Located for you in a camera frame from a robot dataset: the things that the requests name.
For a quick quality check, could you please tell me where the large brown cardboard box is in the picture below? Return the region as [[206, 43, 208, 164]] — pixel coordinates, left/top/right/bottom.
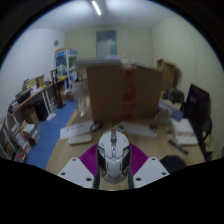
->
[[86, 62, 165, 124]]

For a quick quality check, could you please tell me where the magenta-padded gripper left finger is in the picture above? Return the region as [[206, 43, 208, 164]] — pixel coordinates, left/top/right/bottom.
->
[[56, 143, 101, 190]]

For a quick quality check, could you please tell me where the wooden side desk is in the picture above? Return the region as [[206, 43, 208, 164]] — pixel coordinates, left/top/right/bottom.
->
[[7, 74, 70, 125]]

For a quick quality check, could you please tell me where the black mouse pad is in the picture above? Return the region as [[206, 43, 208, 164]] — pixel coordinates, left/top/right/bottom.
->
[[159, 155, 188, 175]]

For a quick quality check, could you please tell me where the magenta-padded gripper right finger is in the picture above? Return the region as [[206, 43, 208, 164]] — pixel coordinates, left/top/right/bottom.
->
[[127, 142, 171, 189]]

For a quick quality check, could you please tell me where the clear plastic bottle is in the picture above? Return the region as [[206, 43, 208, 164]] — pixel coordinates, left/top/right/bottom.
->
[[72, 81, 91, 117]]

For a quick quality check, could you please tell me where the ceiling tube light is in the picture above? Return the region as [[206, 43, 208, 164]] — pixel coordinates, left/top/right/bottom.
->
[[90, 0, 103, 17]]

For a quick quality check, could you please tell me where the black monitor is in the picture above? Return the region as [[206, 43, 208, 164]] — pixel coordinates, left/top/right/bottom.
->
[[182, 83, 212, 135]]

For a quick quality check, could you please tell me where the black marker pen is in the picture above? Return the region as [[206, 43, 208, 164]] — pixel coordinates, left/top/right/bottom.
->
[[167, 138, 190, 155]]

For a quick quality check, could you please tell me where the small brown cardboard box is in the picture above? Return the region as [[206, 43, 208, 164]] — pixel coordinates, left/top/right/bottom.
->
[[156, 58, 177, 93]]

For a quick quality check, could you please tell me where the glass door display fridge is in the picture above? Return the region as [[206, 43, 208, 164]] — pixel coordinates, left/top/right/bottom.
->
[[54, 48, 79, 82]]

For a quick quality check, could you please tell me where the white open book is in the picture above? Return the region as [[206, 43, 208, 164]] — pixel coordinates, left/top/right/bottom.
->
[[170, 117, 200, 147]]

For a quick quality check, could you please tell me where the white gaming mouse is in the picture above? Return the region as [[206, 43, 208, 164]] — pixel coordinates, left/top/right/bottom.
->
[[95, 129, 132, 185]]

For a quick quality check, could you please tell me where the white paper sheet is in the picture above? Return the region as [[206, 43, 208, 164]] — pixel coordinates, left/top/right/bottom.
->
[[59, 119, 96, 141]]

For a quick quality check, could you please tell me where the black coiled cable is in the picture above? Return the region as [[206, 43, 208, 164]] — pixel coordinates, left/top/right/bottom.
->
[[89, 121, 104, 132]]

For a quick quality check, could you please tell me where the flat white remote control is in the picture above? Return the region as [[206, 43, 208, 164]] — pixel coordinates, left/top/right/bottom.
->
[[68, 132, 94, 146]]

